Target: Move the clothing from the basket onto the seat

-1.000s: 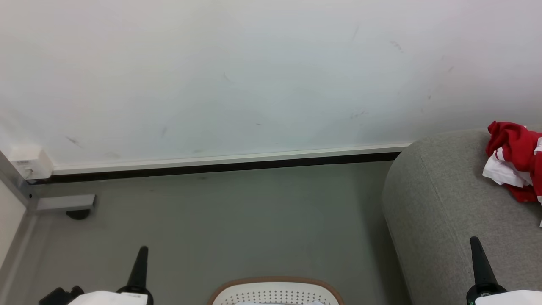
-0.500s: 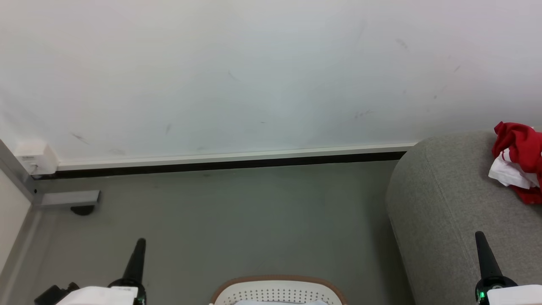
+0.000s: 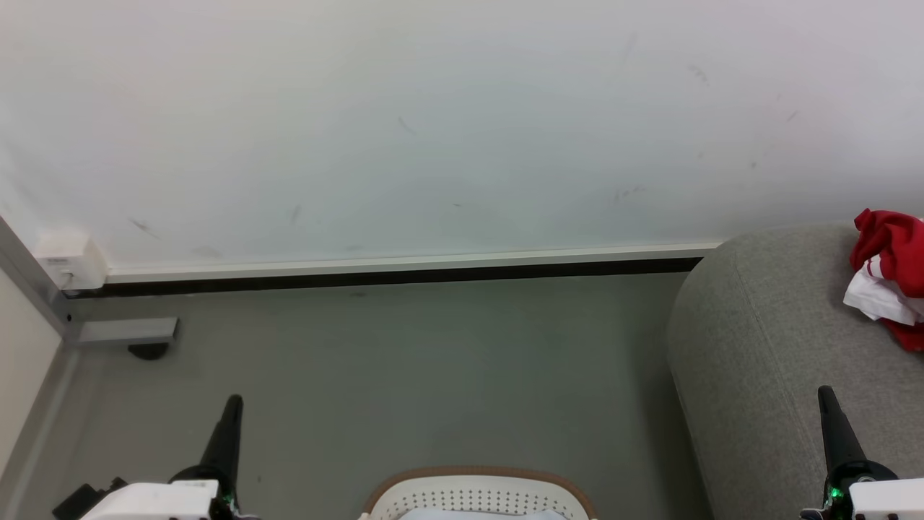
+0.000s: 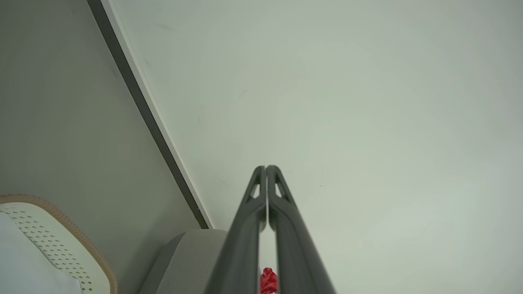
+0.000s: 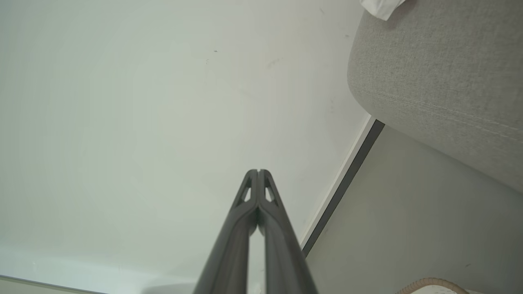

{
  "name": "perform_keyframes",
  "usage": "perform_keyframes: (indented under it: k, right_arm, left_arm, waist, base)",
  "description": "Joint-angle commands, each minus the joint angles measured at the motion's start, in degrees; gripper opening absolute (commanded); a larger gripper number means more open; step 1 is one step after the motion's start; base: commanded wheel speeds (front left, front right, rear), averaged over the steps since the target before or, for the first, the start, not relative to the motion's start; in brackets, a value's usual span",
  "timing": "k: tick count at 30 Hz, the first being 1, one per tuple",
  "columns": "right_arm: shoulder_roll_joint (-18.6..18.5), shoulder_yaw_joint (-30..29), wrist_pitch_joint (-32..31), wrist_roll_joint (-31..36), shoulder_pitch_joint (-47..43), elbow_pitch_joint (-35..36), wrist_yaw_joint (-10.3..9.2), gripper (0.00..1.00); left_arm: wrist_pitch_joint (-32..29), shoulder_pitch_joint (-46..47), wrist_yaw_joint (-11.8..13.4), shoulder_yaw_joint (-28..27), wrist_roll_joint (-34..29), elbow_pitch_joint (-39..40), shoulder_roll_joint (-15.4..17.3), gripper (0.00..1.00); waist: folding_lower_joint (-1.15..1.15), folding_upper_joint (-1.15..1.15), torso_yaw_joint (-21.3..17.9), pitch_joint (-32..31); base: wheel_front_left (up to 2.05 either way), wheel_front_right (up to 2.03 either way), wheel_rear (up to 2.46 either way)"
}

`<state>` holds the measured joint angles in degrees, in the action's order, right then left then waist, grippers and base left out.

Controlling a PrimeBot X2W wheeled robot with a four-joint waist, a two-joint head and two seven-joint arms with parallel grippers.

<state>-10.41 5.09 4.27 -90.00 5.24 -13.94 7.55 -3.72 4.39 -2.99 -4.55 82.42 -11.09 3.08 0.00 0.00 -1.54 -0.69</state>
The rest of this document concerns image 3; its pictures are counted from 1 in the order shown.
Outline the white garment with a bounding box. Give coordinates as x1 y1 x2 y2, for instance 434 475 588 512
397 508 567 520

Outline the grey metal foot bar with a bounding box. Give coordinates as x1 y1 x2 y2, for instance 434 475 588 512
78 318 179 345

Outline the grey fabric sofa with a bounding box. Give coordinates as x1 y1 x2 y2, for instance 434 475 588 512
666 222 924 520

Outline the white laundry basket brown rim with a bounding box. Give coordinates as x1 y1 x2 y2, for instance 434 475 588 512
359 466 598 520

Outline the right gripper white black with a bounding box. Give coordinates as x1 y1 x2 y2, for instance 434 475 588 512
801 386 924 520

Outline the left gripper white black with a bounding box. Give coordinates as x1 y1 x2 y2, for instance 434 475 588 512
79 394 261 520

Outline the white baseboard strip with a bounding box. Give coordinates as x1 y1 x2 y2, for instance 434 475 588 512
105 242 723 284

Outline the grey metal frame profile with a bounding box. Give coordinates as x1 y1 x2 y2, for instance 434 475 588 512
0 217 80 499

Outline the white wall box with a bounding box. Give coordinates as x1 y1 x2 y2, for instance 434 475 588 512
35 233 109 291

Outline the red jersey with white sleeves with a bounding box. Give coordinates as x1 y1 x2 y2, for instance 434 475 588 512
843 209 924 353

